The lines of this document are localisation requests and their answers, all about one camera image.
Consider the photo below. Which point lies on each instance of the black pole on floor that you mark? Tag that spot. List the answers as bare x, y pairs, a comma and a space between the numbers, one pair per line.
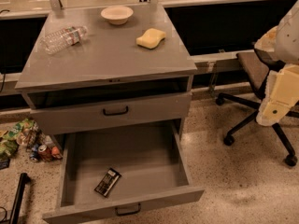
16, 208

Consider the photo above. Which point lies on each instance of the black drawer handle lower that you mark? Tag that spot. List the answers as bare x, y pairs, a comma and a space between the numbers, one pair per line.
128, 210

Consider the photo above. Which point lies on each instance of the closed grey middle drawer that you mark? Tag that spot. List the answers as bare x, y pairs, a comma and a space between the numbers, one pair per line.
79, 118

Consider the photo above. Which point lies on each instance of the orange snack item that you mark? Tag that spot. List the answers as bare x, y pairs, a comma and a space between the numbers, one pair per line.
56, 154

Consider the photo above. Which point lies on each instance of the yellow sponge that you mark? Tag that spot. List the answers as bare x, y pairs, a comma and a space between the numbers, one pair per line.
151, 38

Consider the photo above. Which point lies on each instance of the black rxbar chocolate wrapper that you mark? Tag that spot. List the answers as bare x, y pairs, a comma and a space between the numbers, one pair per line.
108, 182

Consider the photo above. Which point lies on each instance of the black office chair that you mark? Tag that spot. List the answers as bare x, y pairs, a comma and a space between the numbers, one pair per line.
257, 64

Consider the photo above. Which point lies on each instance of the black drawer handle middle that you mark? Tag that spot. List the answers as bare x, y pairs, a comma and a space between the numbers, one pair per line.
116, 112

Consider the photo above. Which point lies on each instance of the grey drawer cabinet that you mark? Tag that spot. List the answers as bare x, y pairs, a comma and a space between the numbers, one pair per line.
107, 65

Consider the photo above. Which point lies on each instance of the clear plastic water bottle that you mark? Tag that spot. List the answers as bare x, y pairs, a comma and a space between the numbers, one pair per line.
62, 39

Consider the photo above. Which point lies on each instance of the green chip bag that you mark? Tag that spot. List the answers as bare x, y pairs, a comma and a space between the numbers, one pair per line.
21, 134

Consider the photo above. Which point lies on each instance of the blue soda can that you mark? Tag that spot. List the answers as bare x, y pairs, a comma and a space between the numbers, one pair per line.
34, 156

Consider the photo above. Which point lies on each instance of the red soda can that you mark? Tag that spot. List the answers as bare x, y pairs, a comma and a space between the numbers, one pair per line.
45, 153

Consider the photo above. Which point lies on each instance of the black drawer handle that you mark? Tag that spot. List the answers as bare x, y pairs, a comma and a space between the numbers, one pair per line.
128, 210
116, 112

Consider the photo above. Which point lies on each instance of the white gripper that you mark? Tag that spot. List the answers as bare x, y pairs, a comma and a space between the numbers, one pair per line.
288, 39

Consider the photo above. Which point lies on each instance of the open grey lower drawer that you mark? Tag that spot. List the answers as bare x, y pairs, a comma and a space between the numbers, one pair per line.
148, 157

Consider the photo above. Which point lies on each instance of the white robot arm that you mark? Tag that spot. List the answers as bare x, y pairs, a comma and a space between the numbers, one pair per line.
287, 37

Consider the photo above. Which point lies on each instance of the white paper bowl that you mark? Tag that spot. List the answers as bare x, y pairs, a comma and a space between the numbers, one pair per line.
117, 15

